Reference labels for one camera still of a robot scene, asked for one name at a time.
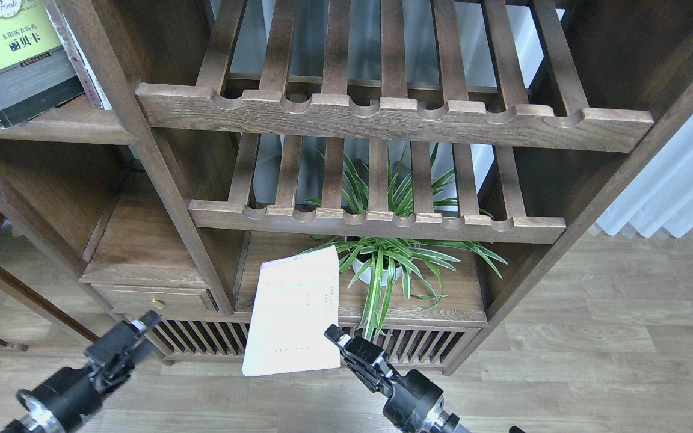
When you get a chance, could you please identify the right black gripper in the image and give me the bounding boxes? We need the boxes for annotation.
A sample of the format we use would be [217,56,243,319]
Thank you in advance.
[324,324,446,431]

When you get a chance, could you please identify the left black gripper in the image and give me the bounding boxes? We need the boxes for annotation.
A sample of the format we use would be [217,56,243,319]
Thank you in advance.
[16,310,162,431]

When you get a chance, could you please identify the white and purple book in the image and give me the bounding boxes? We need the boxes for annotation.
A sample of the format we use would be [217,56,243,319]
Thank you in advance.
[241,246,341,376]

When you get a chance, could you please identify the green and black book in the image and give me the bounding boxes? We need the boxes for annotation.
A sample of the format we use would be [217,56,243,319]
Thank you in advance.
[0,1,84,129]

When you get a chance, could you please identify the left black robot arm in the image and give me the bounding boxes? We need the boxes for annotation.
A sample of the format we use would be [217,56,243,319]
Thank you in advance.
[3,310,162,432]

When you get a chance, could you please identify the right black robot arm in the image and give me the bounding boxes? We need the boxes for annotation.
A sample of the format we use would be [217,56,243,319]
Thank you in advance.
[324,324,468,432]

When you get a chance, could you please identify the brass right door knob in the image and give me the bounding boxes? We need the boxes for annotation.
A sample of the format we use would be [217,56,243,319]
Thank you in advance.
[338,336,354,350]

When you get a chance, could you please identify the white plant pot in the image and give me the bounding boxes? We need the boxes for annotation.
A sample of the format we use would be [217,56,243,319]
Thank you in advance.
[353,256,404,287]

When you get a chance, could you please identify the green spider plant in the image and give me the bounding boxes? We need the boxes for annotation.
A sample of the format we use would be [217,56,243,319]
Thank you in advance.
[299,155,508,340]

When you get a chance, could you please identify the dark wooden bookshelf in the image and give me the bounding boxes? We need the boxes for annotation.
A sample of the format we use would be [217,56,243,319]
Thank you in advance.
[0,1,693,375]

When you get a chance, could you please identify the white standing book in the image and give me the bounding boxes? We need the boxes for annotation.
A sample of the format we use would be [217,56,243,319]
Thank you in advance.
[43,1,112,111]

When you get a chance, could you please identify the white curtain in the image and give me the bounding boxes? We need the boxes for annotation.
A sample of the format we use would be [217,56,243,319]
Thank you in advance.
[596,115,693,238]

